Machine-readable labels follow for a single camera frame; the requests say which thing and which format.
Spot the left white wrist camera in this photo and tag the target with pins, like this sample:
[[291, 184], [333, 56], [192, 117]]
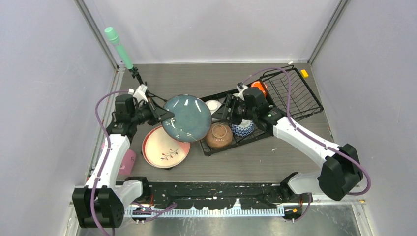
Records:
[[140, 93]]

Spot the black wire rack side tray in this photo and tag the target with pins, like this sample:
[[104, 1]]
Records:
[[291, 90]]

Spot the black wire dish rack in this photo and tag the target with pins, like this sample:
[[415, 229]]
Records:
[[237, 141]]

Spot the green microphone on tripod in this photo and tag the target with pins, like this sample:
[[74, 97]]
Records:
[[113, 38]]

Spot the cream bowl red rim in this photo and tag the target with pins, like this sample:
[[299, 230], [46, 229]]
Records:
[[213, 105]]

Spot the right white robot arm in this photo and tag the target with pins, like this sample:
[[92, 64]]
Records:
[[340, 172]]

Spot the blue floral plate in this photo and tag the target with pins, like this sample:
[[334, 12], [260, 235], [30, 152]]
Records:
[[191, 121]]

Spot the pink box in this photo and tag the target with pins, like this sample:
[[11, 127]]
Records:
[[127, 163]]

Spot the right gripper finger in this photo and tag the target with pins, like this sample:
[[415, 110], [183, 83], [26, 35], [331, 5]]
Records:
[[223, 114], [227, 104]]

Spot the blue white patterned bowl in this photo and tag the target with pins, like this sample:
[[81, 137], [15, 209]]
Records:
[[245, 128]]

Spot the aluminium frame rail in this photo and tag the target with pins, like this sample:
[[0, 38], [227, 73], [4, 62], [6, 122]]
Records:
[[108, 203]]

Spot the pink cream plate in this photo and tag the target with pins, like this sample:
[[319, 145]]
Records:
[[162, 151]]

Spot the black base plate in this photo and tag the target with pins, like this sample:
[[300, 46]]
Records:
[[219, 195]]

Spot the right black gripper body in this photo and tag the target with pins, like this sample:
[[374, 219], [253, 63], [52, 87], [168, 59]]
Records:
[[240, 111]]

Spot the brown speckled bowl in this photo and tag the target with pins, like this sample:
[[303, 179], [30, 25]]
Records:
[[219, 136]]

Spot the yellow block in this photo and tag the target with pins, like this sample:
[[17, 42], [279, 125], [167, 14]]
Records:
[[304, 73]]

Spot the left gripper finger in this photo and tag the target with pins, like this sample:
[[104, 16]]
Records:
[[153, 106], [164, 115]]

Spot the orange mug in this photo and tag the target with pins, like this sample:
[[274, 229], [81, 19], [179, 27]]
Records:
[[261, 86]]

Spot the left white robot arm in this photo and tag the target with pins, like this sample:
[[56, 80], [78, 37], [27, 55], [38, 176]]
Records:
[[99, 204]]

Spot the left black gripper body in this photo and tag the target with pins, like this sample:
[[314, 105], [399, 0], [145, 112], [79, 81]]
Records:
[[145, 114]]

